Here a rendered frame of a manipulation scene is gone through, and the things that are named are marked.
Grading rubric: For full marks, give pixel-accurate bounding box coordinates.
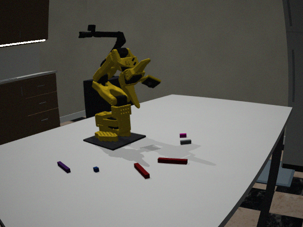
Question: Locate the small blue block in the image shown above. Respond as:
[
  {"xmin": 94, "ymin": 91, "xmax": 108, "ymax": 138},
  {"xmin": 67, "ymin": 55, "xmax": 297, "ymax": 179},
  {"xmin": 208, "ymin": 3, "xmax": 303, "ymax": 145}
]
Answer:
[{"xmin": 93, "ymin": 166, "xmax": 99, "ymax": 172}]

